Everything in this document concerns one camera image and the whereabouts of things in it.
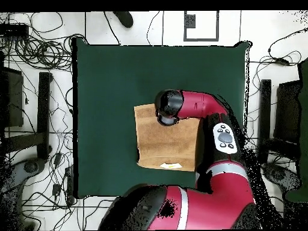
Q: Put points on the tan terry towel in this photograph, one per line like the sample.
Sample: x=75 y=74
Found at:
x=163 y=144

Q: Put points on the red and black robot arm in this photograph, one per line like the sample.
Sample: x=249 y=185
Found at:
x=204 y=105

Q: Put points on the dark green table cloth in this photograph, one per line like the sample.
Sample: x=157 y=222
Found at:
x=108 y=84

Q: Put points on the black power strip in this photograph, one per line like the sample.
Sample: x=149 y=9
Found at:
x=14 y=31
x=69 y=182

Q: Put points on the small black power adapter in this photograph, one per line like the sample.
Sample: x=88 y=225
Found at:
x=57 y=158
x=56 y=189

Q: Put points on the black T-shaped stand base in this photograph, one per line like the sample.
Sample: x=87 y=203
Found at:
x=44 y=108
x=264 y=108

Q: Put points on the small gray square box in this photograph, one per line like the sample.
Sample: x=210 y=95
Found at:
x=190 y=21

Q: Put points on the person's black shoe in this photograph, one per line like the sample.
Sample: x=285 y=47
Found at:
x=125 y=18

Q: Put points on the gray stand base black knob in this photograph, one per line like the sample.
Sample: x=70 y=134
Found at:
x=16 y=175
x=279 y=174

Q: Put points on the black rectangular box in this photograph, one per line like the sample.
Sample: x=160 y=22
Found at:
x=14 y=96
x=287 y=110

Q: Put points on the dark green fabric sheet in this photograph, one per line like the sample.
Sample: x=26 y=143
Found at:
x=304 y=120

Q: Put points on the gray square frame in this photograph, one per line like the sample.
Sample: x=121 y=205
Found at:
x=201 y=39

